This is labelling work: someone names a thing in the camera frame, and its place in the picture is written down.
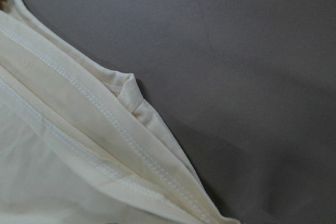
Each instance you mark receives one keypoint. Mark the beige long-sleeve printed shirt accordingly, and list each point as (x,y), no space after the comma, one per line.
(80,144)

